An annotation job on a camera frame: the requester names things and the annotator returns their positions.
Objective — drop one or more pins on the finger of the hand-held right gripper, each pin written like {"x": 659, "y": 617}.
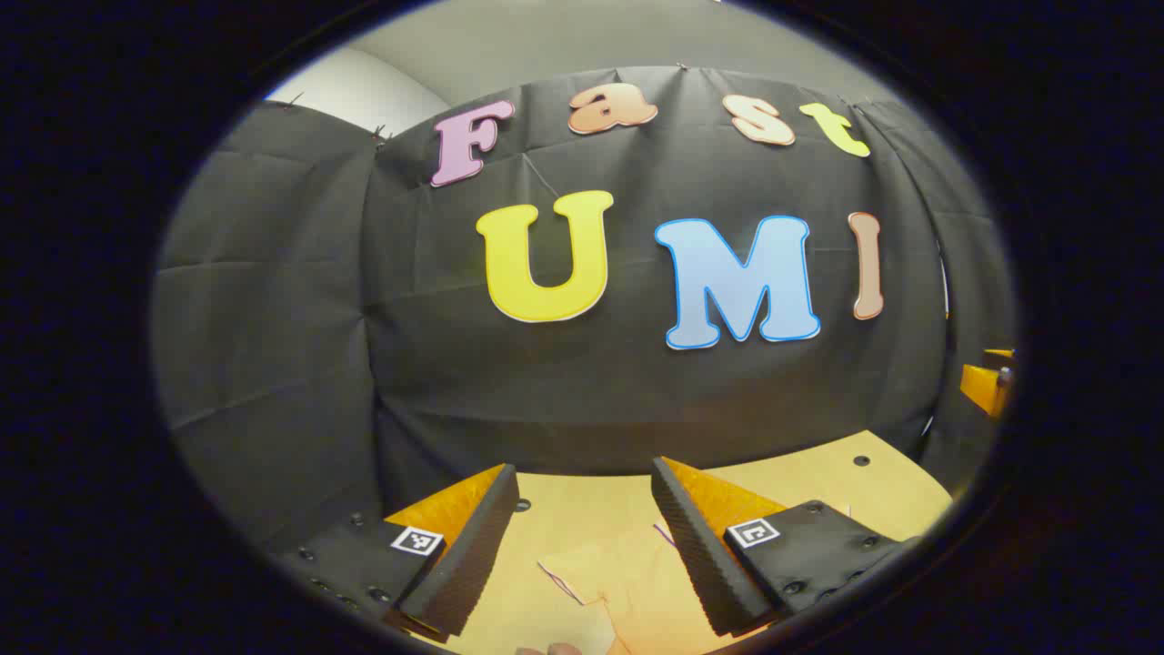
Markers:
{"x": 984, "y": 389}
{"x": 998, "y": 353}

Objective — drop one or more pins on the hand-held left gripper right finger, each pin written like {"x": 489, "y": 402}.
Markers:
{"x": 700, "y": 555}

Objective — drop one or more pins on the black backdrop cloth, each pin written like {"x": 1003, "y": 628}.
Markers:
{"x": 591, "y": 400}

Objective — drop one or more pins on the orange collared T-shirt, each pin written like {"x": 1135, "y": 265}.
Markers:
{"x": 637, "y": 591}

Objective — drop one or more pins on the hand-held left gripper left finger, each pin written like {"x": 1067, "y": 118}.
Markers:
{"x": 473, "y": 555}

